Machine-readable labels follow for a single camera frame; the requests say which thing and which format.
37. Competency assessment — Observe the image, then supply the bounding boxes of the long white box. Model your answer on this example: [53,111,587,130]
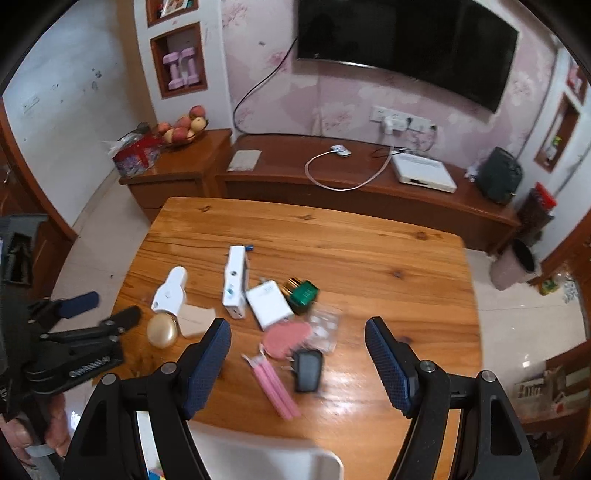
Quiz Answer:
[222,246,251,320]

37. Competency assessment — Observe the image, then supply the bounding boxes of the pink trash bin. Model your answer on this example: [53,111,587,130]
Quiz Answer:
[489,239,537,291]

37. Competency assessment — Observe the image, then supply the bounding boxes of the grey paper sheet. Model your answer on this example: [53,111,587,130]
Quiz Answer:
[226,150,262,172]

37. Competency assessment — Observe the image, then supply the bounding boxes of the gold oval case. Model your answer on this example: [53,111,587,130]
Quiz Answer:
[147,312,178,347]

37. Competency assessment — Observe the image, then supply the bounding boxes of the wooden door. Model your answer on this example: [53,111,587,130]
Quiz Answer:
[0,99,79,301]

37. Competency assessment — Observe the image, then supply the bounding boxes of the white plastic bin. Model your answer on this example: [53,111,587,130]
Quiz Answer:
[136,408,345,480]

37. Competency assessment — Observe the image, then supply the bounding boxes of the white handheld fan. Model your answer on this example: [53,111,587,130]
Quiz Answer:
[151,266,189,320]

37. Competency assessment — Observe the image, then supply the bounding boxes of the black television cable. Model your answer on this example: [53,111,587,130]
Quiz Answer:
[232,34,300,139]

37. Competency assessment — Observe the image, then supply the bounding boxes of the bowl of apples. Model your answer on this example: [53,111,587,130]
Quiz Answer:
[152,104,209,147]

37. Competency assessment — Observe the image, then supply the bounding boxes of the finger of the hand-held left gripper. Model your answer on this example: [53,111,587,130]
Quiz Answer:
[28,291,100,330]
[41,305,142,344]

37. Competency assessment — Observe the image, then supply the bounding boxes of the person's left hand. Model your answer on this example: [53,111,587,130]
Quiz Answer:
[0,394,73,467]

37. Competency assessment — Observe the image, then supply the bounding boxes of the black wall television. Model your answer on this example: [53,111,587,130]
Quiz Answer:
[295,0,520,114]

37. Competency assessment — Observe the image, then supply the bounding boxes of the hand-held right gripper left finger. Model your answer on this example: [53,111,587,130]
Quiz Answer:
[62,318,232,480]

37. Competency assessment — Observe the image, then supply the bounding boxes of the clear plastic packet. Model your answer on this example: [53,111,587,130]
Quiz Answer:
[305,307,342,355]

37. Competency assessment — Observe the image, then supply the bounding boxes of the wooden rack with papers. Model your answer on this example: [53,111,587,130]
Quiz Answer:
[512,344,591,480]

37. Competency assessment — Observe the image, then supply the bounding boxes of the white square charger box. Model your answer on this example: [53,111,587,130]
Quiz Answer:
[245,281,295,331]

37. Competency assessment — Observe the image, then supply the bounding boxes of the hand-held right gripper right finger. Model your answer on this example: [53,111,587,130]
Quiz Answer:
[365,316,541,480]

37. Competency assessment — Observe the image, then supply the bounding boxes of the red-lid jar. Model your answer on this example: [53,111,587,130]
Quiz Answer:
[516,182,558,245]

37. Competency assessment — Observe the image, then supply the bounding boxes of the pink oval puff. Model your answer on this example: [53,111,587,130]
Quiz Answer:
[261,320,313,360]

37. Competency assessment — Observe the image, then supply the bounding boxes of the black charger adapter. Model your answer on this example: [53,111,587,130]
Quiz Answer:
[283,348,325,394]

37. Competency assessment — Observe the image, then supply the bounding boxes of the white wall outlet strip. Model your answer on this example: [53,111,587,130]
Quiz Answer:
[368,105,432,136]

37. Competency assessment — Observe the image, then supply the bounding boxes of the white set-top box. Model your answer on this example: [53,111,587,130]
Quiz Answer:
[390,152,458,193]

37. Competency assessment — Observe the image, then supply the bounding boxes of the white cable with adapter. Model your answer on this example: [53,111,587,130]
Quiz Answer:
[305,144,393,191]

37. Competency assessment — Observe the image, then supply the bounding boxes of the red gift box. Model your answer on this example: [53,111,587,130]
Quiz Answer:
[102,129,163,177]

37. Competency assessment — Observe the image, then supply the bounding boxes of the wooden side cabinet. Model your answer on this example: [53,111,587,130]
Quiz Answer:
[119,129,232,224]

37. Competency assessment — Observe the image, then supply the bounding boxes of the wooden television stand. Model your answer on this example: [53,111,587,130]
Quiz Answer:
[215,134,522,254]

